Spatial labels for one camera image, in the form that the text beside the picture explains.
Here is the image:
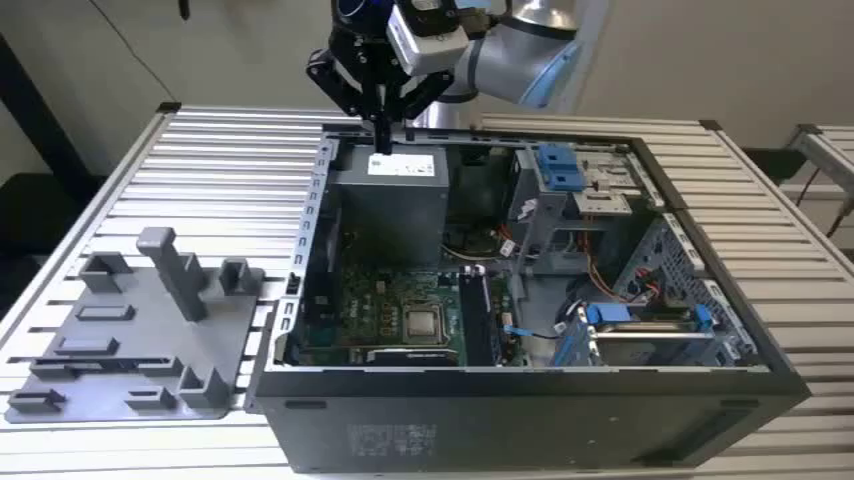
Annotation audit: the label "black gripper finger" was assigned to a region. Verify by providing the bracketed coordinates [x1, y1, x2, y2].
[306, 48, 386, 154]
[384, 72, 457, 154]

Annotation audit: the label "blue disk carrier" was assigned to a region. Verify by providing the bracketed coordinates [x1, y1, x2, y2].
[537, 143, 584, 193]

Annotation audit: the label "orange wires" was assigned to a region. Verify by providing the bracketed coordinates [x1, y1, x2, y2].
[581, 214, 633, 302]

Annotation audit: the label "silver CPU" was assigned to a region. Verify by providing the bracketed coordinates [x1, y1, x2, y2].
[405, 310, 444, 344]

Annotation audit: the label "hard disk in blue carrier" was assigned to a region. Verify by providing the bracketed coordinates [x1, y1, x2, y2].
[557, 301, 740, 370]

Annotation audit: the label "grey parts rack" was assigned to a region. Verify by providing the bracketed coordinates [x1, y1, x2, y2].
[3, 227, 269, 425]

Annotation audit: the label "metal slat side table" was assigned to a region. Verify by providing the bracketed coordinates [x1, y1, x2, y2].
[777, 122, 854, 241]

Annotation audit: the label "grey power supply unit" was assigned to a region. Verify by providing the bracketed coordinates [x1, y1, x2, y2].
[329, 144, 454, 267]

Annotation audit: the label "black wire with blue tag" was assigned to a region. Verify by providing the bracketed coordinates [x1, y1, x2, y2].
[504, 323, 560, 341]

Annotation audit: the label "green motherboard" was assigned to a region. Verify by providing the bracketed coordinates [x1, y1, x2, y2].
[293, 227, 533, 367]

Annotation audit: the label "black graphics card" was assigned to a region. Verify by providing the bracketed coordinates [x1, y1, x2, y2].
[365, 348, 461, 368]

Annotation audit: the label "grey metal drive cage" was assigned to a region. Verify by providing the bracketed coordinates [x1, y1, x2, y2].
[508, 141, 666, 277]

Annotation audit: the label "black PC case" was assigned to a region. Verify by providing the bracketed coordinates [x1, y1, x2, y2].
[243, 122, 813, 474]

